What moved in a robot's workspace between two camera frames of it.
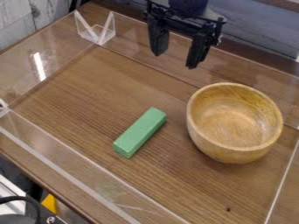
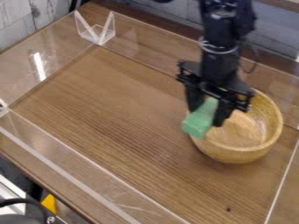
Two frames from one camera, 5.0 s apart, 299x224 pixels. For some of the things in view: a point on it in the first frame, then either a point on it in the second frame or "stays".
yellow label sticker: x=51 y=203 stays
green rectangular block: x=138 y=134 → x=201 y=118
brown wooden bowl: x=235 y=122 stays
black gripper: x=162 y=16 → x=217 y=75
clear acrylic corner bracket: x=98 y=34 stays
